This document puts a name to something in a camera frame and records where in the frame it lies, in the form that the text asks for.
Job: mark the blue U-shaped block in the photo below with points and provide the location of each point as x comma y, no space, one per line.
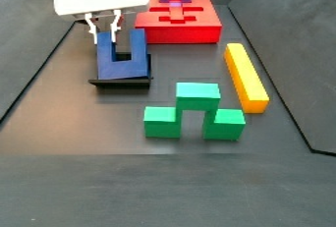
107,48

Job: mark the black angled fixture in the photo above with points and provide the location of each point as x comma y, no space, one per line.
120,83

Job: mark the red slotted base block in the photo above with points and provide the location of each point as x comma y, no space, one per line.
180,23

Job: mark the yellow long bar block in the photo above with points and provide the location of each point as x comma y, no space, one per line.
251,92

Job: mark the green arch block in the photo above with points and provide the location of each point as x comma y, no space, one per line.
223,123

